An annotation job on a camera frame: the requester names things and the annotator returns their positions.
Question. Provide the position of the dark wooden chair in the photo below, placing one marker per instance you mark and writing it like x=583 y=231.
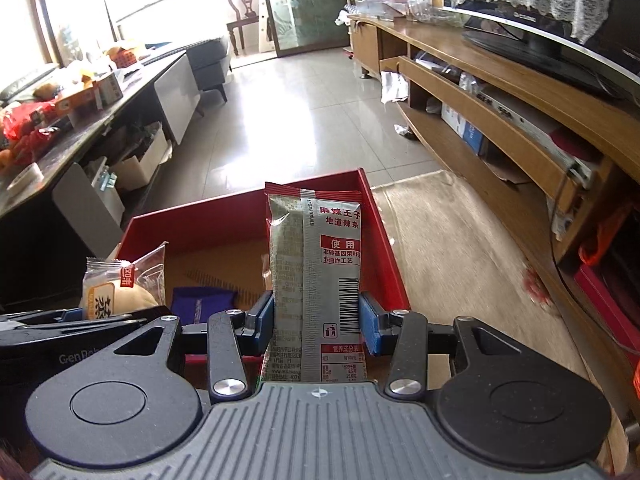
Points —
x=245 y=5

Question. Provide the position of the orange cardboard box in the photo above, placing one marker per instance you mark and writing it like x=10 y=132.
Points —
x=85 y=92

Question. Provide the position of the orange plastic bag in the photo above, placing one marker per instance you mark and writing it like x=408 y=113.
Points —
x=597 y=250

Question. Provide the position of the silver media player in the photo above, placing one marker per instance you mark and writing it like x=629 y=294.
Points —
x=530 y=125

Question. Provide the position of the glass sliding door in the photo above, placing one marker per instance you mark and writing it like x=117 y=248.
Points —
x=305 y=5

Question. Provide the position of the dark long coffee table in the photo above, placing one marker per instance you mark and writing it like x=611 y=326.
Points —
x=75 y=145

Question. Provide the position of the grey snack packet red edges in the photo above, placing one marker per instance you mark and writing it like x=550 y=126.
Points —
x=310 y=285

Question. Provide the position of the red cardboard box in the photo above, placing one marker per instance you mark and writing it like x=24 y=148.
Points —
x=200 y=225

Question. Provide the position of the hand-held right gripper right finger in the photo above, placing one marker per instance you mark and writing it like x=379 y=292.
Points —
x=371 y=327

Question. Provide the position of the wooden television cabinet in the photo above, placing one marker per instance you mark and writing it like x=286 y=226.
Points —
x=505 y=67

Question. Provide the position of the white drawer panel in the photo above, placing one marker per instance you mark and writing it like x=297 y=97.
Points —
x=85 y=210

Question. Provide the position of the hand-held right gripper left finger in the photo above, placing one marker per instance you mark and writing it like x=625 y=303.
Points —
x=261 y=321

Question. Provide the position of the white plastic bag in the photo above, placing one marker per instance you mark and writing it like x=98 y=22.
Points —
x=394 y=87

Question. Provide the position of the black television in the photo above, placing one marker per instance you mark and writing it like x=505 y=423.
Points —
x=530 y=35

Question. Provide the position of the white tape roll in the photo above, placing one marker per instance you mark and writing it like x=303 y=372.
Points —
x=25 y=176

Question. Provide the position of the grey sofa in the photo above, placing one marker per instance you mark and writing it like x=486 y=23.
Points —
x=210 y=60

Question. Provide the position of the purple snack packet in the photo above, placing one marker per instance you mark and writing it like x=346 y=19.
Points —
x=200 y=301

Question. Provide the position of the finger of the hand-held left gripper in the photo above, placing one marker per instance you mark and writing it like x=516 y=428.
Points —
x=75 y=326
x=40 y=316

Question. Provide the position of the bread packet with red label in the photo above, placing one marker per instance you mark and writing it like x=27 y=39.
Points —
x=120 y=290

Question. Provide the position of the red plastic bag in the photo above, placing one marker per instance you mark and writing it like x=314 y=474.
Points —
x=30 y=120

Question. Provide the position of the blue and white box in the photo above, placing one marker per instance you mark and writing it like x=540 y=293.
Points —
x=462 y=127

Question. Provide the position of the white cardboard box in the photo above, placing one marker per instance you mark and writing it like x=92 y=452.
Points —
x=142 y=160

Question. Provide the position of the clear plastic bag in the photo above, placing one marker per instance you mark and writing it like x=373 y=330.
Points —
x=430 y=2

